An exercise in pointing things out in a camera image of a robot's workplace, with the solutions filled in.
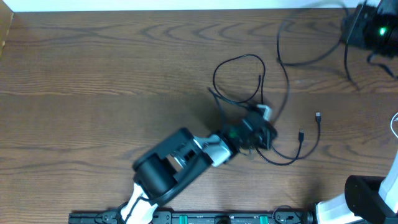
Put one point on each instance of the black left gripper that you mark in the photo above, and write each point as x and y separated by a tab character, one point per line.
267	134

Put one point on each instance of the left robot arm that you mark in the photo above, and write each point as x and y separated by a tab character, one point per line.
173	164

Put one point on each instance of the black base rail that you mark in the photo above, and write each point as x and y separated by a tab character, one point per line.
281	215

